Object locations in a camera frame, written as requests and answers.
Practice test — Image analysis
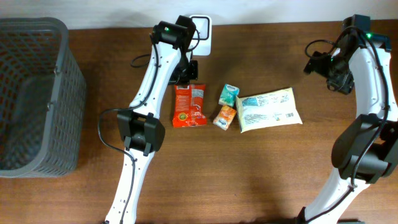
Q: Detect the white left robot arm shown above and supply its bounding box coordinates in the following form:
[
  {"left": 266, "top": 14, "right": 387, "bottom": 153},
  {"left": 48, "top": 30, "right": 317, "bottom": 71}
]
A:
[{"left": 105, "top": 16, "right": 197, "bottom": 223}]

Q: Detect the teal tissue packet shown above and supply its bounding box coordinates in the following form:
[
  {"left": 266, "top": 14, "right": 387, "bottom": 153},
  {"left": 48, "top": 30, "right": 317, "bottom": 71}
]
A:
[{"left": 218, "top": 84, "right": 239, "bottom": 108}]

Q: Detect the red snack packet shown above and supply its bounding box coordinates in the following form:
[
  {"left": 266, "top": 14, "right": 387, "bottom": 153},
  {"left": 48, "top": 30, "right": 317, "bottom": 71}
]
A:
[{"left": 172, "top": 84, "right": 207, "bottom": 128}]

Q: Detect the orange tissue packet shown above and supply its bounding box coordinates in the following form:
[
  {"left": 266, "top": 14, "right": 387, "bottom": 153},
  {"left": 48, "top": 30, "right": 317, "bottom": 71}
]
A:
[{"left": 213, "top": 105, "right": 237, "bottom": 131}]

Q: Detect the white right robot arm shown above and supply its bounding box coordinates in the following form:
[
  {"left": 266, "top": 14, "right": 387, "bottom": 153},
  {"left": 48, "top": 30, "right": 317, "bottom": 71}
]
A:
[{"left": 295, "top": 14, "right": 397, "bottom": 223}]

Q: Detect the grey plastic basket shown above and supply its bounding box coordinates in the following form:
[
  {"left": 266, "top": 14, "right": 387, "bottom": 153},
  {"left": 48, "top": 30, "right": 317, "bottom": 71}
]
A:
[{"left": 1, "top": 17, "right": 86, "bottom": 179}]

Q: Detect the yellow wet wipes pack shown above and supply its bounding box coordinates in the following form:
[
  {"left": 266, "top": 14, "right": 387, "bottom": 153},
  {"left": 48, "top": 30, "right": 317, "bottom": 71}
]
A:
[{"left": 235, "top": 87, "right": 303, "bottom": 133}]

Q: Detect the white black barcode scanner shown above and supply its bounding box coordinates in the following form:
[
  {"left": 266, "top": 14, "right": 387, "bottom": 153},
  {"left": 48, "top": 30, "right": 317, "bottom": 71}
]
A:
[{"left": 190, "top": 14, "right": 213, "bottom": 56}]

